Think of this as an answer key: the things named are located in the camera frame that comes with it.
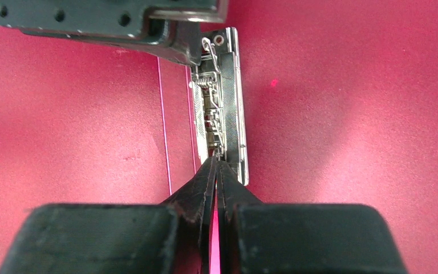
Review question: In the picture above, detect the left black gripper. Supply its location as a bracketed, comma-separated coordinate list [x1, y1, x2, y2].
[0, 0, 229, 66]

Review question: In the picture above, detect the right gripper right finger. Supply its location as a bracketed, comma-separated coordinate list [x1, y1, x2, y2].
[217, 162, 407, 273]

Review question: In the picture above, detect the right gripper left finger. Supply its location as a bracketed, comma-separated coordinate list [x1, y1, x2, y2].
[0, 157, 218, 273]

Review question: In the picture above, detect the metal folder clip mechanism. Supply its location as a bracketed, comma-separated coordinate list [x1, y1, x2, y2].
[189, 27, 249, 186]

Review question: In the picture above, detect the red plastic folder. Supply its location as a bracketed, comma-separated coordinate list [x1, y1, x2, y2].
[0, 1, 438, 273]

